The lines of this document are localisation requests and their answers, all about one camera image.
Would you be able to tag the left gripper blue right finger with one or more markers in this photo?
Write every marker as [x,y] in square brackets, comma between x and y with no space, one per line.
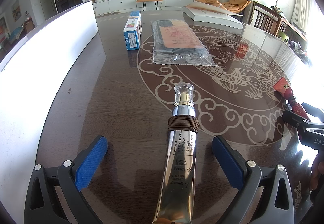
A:
[276,201]

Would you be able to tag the blue white toothpaste box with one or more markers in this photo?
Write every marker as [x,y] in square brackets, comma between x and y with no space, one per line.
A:
[132,31]

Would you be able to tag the white storage box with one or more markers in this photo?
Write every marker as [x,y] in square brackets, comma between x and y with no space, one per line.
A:
[31,75]

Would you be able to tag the phone case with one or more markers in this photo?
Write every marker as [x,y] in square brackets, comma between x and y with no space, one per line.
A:
[175,43]

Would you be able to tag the red pouch with tassel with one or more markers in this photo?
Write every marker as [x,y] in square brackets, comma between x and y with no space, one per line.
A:
[284,88]

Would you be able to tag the silver gold cosmetic tube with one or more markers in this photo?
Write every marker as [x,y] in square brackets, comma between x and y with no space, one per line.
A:
[176,197]

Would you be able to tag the person's right hand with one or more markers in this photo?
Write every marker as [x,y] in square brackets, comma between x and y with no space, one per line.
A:
[316,171]

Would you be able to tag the wooden dining chair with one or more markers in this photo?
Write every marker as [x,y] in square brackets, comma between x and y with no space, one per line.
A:
[268,20]

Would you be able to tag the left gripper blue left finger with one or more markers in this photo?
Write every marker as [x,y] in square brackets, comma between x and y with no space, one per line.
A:
[42,204]

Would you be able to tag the white tv cabinet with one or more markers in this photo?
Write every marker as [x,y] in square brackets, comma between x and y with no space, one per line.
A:
[123,6]

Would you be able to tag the white flat box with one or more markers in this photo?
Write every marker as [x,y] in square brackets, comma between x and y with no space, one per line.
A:
[202,12]

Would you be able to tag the orange lounge chair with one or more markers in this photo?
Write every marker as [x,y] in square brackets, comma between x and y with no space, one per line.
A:
[235,6]

